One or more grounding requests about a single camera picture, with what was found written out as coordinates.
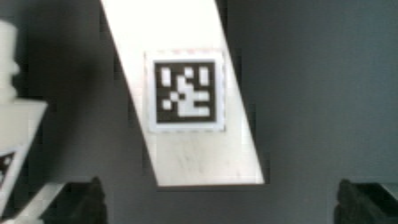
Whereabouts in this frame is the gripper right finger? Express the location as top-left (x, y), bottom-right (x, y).
top-left (336, 179), bottom-right (398, 224)

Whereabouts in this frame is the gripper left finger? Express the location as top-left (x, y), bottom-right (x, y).
top-left (16, 176), bottom-right (110, 224)

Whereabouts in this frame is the white stool leg left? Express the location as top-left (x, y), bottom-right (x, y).
top-left (0, 20), bottom-right (46, 219)

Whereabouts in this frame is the white stool leg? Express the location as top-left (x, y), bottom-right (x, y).
top-left (101, 0), bottom-right (265, 187)
top-left (0, 20), bottom-right (46, 219)

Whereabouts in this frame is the white stool leg middle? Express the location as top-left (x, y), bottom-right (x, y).
top-left (101, 0), bottom-right (265, 187)

